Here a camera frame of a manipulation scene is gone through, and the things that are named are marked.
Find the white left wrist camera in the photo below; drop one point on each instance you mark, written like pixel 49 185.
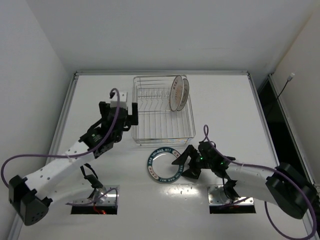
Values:
pixel 123 97

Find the plate with dark green rim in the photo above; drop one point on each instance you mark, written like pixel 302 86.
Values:
pixel 160 168

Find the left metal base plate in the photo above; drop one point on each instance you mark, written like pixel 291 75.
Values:
pixel 107 196

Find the white plate with green rings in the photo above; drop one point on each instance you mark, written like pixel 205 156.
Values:
pixel 185 94

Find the metal wire dish rack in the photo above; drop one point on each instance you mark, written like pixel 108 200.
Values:
pixel 157 124

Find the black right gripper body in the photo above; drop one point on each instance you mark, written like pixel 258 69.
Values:
pixel 196 159

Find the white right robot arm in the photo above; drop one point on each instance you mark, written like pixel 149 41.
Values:
pixel 283 186

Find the metal base plate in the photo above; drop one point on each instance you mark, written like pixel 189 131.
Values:
pixel 217 198
pixel 107 196

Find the plate with orange sunburst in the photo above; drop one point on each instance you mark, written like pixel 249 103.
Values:
pixel 176 93

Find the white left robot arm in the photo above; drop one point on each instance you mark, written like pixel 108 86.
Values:
pixel 31 196

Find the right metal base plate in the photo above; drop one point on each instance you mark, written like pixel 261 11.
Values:
pixel 217 198

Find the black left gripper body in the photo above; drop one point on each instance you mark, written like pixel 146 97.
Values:
pixel 118 113

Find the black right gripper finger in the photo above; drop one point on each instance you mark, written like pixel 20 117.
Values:
pixel 192 173
pixel 189 152

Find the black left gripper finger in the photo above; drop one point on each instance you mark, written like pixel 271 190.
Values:
pixel 134 117
pixel 103 108

